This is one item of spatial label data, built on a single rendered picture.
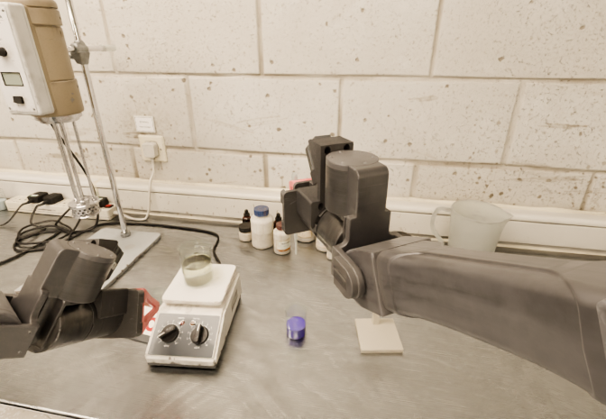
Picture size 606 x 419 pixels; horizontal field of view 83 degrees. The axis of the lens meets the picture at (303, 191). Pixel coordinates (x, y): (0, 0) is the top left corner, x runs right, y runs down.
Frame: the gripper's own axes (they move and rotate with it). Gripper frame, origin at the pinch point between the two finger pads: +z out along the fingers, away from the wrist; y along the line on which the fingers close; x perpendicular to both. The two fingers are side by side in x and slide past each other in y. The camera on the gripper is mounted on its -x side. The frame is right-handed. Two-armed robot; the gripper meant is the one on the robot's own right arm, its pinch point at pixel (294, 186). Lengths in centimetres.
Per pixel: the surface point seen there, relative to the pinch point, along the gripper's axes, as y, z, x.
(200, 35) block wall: 5, 57, -24
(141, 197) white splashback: 29, 68, 25
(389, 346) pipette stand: -14.7, -9.9, 31.5
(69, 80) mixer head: 35, 41, -15
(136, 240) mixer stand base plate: 30, 49, 30
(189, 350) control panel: 20.1, 1.1, 28.6
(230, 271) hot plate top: 9.9, 13.6, 23.2
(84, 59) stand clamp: 33, 51, -19
